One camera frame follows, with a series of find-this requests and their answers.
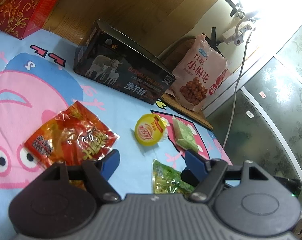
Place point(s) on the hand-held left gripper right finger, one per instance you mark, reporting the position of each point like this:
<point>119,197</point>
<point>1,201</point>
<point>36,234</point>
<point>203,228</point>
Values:
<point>194,162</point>

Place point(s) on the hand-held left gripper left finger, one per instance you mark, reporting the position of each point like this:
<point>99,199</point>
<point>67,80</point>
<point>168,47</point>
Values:
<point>111,161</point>

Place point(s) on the small green pastry packet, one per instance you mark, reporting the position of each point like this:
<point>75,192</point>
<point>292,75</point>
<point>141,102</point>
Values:
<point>187,133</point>

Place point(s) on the yellow green snack packet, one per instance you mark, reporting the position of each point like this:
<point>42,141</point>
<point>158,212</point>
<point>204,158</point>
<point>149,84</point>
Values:
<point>166,177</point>

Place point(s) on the red orange snack packet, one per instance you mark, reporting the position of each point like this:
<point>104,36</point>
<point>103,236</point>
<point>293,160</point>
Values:
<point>73,135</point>

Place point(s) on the yellow lid jelly cup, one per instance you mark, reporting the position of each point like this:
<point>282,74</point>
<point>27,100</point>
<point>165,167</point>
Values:
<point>147,130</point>

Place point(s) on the black cardboard box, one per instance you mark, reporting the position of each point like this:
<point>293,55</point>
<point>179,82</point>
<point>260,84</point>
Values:
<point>121,75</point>

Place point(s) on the frosted glass door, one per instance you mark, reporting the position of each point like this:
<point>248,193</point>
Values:
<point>273,110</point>

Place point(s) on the large pink snack bag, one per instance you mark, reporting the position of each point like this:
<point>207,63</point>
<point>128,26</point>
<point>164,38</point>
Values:
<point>198,75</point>

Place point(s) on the printed blanket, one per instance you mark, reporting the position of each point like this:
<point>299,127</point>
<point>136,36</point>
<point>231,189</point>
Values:
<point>20,85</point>

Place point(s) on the red gift box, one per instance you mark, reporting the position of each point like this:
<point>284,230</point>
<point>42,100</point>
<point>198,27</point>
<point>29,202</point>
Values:
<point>18,7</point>

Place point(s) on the wood grain wall board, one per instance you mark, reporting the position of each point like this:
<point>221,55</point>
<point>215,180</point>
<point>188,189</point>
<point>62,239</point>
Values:
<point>141,10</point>

